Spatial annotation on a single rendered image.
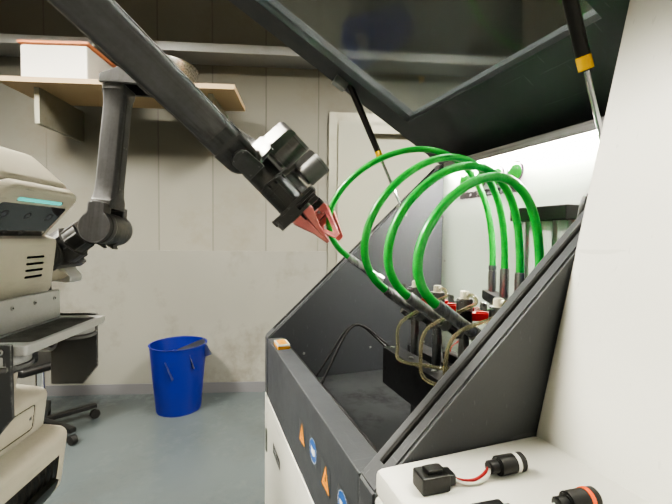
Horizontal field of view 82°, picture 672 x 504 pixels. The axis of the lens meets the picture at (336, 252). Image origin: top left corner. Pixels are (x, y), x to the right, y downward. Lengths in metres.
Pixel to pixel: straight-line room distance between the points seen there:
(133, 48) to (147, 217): 2.70
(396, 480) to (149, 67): 0.58
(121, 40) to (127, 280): 2.81
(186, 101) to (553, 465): 0.66
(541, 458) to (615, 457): 0.07
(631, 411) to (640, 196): 0.23
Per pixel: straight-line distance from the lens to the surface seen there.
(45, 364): 2.79
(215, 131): 0.67
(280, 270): 3.05
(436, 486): 0.44
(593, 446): 0.54
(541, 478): 0.50
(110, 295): 3.40
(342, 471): 0.57
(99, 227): 1.05
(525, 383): 0.55
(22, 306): 0.95
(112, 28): 0.61
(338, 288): 1.10
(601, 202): 0.58
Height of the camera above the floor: 1.22
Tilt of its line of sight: 2 degrees down
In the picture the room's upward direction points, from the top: 1 degrees clockwise
